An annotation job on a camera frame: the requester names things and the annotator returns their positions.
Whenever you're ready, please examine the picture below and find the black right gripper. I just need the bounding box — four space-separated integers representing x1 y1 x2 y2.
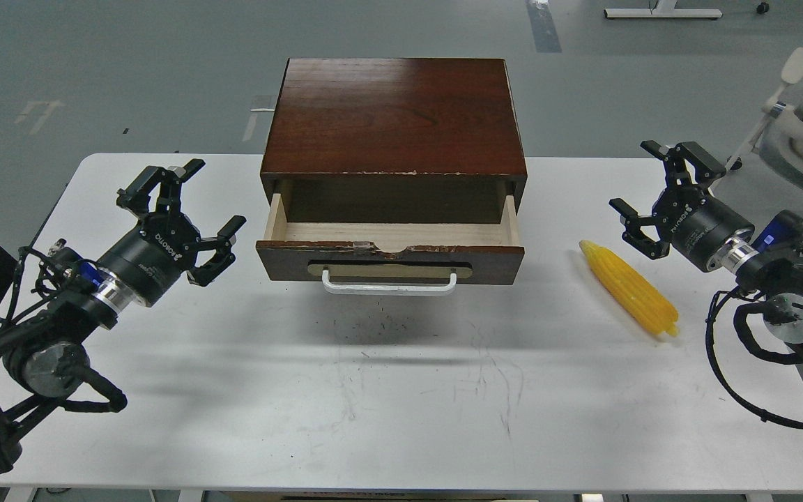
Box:
609 140 755 273

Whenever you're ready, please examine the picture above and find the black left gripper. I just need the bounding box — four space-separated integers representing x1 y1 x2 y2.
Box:
98 159 247 306

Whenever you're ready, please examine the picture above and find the yellow corn cob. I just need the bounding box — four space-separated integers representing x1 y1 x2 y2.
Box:
578 239 679 337

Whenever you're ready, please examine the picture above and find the wooden drawer with white handle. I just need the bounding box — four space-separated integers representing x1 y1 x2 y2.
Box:
255 194 525 296

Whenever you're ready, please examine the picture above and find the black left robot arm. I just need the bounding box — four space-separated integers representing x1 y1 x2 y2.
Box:
0 158 246 474

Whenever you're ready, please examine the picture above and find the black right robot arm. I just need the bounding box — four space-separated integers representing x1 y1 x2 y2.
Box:
611 140 803 365

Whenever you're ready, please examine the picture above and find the white table base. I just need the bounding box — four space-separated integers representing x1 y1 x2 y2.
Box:
603 1 723 20

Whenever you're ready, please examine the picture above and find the dark wooden cabinet box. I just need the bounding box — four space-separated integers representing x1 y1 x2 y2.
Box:
259 58 527 223

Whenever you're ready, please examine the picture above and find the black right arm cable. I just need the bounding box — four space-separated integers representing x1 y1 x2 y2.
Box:
705 288 803 436

